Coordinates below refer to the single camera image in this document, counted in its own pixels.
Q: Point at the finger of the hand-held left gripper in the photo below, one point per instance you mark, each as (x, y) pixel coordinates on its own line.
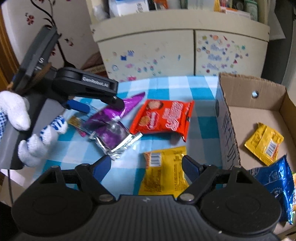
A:
(77, 106)
(115, 102)

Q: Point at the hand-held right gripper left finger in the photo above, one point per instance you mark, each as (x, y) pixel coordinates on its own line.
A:
(103, 166)

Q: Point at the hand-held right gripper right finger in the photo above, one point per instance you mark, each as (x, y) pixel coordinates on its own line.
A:
(190, 168)

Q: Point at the gold yellow snack packet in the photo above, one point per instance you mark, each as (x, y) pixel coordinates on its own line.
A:
(74, 121)

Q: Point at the purple snack packet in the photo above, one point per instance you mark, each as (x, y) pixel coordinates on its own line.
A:
(131, 102)

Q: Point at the yellow waffle snack packet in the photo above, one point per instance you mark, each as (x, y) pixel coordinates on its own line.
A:
(164, 171)
(263, 143)

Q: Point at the silver snack packet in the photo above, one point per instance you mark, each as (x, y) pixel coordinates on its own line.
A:
(115, 141)

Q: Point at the red snack packet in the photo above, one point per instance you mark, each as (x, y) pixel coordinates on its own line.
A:
(161, 118)

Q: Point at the cardboard box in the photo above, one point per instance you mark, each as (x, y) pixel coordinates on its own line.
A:
(254, 115)

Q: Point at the blue snack packet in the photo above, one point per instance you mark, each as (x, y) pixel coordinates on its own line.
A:
(275, 180)

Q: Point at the person's left hand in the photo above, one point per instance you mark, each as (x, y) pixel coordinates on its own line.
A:
(16, 111)

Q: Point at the red-brown carton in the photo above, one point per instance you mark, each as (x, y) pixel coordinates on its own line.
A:
(94, 63)

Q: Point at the blue white checkered tablecloth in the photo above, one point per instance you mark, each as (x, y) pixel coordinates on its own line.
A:
(201, 129)

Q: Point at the cream cabinet with stickers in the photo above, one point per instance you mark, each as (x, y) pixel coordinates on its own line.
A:
(150, 46)

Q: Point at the white blue medicine box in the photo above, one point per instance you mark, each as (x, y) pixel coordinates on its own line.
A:
(129, 8)

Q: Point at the orange packet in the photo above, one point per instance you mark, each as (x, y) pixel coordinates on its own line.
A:
(161, 3)

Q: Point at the yellow box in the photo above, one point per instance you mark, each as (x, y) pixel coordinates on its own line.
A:
(216, 5)

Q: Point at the green label container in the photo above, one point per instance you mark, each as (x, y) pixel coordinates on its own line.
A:
(251, 8)

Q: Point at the wooden door frame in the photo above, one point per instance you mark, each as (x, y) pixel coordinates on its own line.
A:
(5, 58)

